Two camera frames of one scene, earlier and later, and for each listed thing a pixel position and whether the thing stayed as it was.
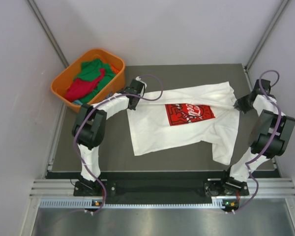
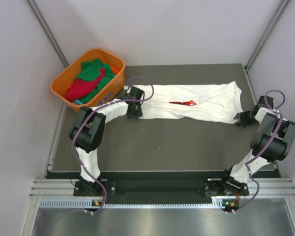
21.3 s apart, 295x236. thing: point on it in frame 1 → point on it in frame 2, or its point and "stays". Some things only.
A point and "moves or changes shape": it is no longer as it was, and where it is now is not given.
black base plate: [161, 188] stays
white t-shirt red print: [173, 117] moves or changes shape
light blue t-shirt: [77, 102] stays
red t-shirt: [79, 88] stays
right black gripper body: [243, 104] → [245, 119]
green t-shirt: [91, 70] stays
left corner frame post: [47, 32] stays
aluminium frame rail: [271, 188] stays
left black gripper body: [132, 106] → [137, 112]
